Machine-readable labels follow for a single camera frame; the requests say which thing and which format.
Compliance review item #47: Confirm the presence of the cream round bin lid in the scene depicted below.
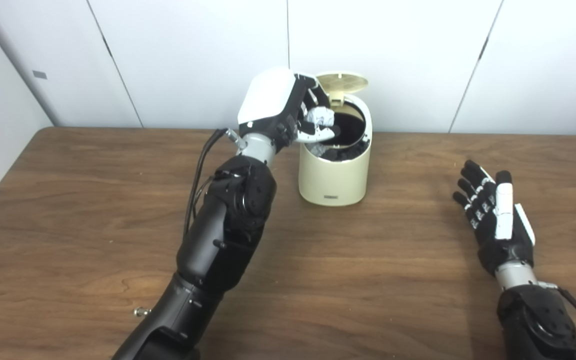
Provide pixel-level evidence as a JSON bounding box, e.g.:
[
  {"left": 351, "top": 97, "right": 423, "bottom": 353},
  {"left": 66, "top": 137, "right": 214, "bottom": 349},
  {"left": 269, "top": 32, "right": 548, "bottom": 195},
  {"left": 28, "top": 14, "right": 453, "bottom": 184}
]
[{"left": 314, "top": 71, "right": 369, "bottom": 106}]

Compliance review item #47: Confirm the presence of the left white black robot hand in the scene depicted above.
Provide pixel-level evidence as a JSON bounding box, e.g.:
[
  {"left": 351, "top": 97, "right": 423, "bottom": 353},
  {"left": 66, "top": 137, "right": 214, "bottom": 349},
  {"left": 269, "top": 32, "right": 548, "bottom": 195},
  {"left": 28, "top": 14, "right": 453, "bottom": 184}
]
[{"left": 237, "top": 67, "right": 341, "bottom": 152}]

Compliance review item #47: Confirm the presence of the cream-colored bin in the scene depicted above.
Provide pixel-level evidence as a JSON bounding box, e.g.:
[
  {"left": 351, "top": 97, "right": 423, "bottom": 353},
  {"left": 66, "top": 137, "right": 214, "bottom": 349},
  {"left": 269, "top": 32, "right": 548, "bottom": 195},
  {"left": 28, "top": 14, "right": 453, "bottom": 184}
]
[{"left": 298, "top": 94, "right": 373, "bottom": 207}]

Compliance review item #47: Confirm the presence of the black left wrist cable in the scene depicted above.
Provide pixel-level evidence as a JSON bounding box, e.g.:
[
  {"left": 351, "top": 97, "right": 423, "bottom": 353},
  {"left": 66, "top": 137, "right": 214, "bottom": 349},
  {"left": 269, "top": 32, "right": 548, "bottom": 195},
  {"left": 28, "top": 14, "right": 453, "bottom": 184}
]
[{"left": 183, "top": 128, "right": 229, "bottom": 239}]

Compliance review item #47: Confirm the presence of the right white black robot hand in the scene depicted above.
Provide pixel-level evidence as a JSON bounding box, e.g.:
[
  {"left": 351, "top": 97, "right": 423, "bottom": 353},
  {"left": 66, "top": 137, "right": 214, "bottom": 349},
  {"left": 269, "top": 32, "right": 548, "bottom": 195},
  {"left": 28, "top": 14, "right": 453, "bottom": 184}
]
[{"left": 452, "top": 160, "right": 536, "bottom": 276}]

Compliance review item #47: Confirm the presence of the white paper ball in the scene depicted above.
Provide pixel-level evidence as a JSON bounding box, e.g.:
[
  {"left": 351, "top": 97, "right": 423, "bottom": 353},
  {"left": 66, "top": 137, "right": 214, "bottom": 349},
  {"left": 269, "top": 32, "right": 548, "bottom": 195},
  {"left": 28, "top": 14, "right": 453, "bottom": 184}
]
[{"left": 306, "top": 106, "right": 337, "bottom": 132}]

